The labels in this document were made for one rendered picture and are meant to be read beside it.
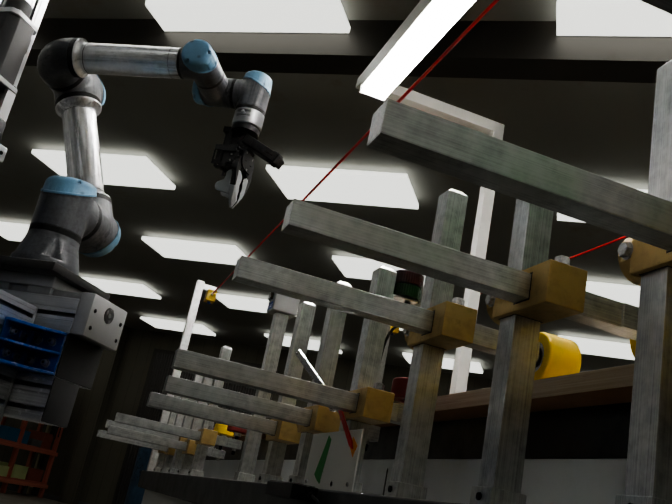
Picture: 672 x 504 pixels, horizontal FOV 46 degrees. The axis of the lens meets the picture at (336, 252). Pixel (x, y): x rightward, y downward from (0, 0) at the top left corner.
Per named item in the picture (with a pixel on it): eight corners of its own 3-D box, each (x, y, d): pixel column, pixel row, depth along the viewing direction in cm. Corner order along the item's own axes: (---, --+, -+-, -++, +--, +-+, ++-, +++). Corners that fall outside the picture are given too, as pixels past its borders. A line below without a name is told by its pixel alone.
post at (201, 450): (189, 481, 268) (223, 344, 283) (188, 480, 271) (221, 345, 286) (199, 483, 268) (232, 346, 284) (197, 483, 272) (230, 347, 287)
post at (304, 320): (258, 504, 175) (303, 299, 191) (255, 503, 179) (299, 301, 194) (273, 507, 176) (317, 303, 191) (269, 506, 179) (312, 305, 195)
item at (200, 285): (147, 471, 385) (198, 278, 417) (145, 470, 394) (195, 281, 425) (170, 476, 388) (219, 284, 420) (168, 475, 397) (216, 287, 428)
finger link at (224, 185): (213, 206, 191) (222, 172, 194) (235, 208, 190) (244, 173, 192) (207, 201, 189) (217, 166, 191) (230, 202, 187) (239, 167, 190)
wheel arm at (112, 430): (106, 435, 282) (109, 423, 283) (105, 435, 285) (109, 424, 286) (223, 461, 293) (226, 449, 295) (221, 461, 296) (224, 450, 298)
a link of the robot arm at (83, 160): (53, 246, 185) (39, 55, 205) (81, 267, 199) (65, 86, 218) (102, 234, 184) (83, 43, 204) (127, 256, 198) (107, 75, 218)
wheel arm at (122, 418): (113, 423, 260) (117, 410, 262) (113, 424, 263) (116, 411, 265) (240, 452, 272) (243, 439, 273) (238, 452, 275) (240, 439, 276)
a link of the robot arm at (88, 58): (27, 22, 195) (216, 30, 186) (48, 48, 205) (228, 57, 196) (14, 62, 191) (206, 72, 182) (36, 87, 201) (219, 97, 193)
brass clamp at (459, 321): (437, 333, 108) (443, 298, 110) (398, 346, 121) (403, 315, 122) (477, 345, 110) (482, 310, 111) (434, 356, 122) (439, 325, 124)
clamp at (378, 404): (362, 416, 128) (367, 386, 130) (334, 420, 140) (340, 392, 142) (393, 424, 130) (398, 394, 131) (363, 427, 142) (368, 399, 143)
